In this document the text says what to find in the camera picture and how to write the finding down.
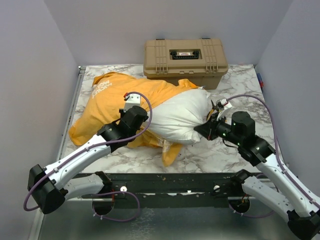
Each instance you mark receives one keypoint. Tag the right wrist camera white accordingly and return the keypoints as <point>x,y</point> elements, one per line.
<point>223,108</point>

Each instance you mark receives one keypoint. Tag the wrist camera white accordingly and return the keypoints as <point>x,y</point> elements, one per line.
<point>223,108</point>
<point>131,100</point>

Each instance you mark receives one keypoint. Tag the yellow black pliers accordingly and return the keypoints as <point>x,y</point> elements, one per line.
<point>213,110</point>

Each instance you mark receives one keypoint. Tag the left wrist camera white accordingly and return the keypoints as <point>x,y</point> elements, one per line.
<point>131,100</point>

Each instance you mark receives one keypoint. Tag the tan plastic toolbox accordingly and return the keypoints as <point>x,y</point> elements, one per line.
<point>202,61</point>

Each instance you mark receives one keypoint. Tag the orange Mickey Mouse pillowcase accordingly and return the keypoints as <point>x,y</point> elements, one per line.
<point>107,98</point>

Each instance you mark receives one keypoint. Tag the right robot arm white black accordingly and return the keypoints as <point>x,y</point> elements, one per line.
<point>293,201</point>

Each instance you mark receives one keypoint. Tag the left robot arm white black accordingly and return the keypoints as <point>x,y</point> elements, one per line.
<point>47,185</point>

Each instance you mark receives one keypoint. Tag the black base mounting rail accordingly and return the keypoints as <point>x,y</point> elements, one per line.
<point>170,190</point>

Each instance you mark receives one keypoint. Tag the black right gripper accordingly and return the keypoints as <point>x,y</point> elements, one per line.
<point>209,128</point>

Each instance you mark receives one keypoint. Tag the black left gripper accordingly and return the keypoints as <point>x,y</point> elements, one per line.
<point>122,113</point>

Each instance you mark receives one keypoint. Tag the white pillow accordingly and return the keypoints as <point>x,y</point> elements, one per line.
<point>175,119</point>

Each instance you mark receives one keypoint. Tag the blue red object at wall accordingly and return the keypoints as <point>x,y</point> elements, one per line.
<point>260,80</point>

